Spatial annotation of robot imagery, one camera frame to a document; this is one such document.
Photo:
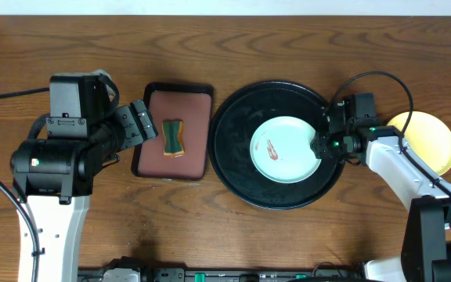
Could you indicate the light blue plate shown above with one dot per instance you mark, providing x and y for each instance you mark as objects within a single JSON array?
[{"x": 280, "y": 150}]

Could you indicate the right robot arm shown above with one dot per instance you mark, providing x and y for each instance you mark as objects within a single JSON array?
[{"x": 426, "y": 247}]

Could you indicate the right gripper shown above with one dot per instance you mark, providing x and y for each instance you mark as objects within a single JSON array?
[{"x": 321, "y": 150}]

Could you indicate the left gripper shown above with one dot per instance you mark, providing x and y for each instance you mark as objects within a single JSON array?
[{"x": 140, "y": 125}]

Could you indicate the green and yellow sponge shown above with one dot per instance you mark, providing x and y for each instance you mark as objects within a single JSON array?
[{"x": 173, "y": 138}]

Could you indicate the black rectangular tray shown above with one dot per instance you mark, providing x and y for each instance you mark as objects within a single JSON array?
[{"x": 189, "y": 103}]

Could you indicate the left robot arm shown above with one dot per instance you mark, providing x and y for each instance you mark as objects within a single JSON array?
[{"x": 54, "y": 168}]

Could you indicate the black round tray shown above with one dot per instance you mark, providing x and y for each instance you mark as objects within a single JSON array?
[{"x": 231, "y": 133}]

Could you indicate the yellow plate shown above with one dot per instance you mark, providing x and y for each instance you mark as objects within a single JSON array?
[{"x": 430, "y": 139}]

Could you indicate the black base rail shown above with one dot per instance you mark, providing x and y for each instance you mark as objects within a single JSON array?
[{"x": 133, "y": 269}]

